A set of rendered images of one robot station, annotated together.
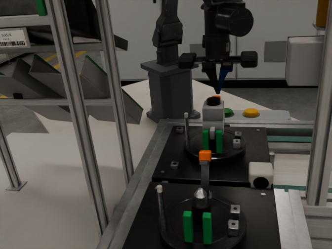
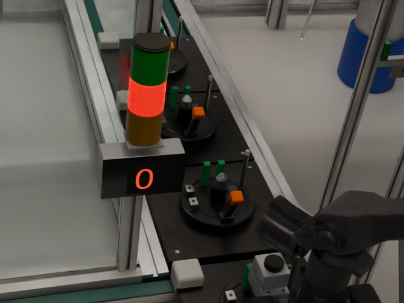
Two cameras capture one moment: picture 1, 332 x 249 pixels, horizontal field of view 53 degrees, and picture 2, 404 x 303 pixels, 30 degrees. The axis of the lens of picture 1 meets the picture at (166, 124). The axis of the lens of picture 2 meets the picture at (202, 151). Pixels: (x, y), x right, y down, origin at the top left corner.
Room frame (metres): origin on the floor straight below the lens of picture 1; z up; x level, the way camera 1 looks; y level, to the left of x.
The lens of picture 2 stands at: (1.23, -0.68, 1.91)
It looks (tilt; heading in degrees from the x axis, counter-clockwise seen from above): 38 degrees down; 145
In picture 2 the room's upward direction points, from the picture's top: 9 degrees clockwise
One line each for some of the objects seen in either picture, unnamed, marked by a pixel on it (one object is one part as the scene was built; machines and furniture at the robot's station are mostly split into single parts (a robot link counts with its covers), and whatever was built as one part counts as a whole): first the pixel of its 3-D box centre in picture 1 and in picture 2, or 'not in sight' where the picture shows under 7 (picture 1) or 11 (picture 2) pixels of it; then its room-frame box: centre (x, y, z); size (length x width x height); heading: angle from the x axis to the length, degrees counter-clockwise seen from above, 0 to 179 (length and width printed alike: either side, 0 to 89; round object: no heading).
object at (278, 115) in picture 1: (250, 123); not in sight; (0.85, -0.24, 0.93); 0.21 x 0.07 x 0.06; 76
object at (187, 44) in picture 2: not in sight; (158, 47); (-0.06, 0.08, 1.01); 0.24 x 0.24 x 0.13; 76
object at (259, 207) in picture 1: (201, 209); (219, 189); (0.41, -0.04, 1.01); 0.24 x 0.24 x 0.13; 76
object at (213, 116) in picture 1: (213, 115); (268, 272); (0.65, -0.10, 1.06); 0.08 x 0.04 x 0.07; 166
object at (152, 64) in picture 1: (171, 90); not in sight; (1.10, -0.03, 0.96); 0.15 x 0.15 x 0.20; 30
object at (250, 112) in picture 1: (251, 113); not in sight; (0.85, -0.24, 0.96); 0.04 x 0.04 x 0.02
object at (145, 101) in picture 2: not in sight; (146, 91); (0.50, -0.26, 1.33); 0.05 x 0.05 x 0.05
